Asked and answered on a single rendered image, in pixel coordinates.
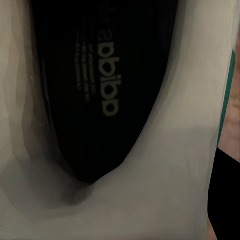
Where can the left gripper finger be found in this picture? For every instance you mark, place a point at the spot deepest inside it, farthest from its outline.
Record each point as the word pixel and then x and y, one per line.
pixel 224 197

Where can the gym shoe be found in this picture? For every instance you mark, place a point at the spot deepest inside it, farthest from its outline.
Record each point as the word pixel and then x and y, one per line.
pixel 111 113

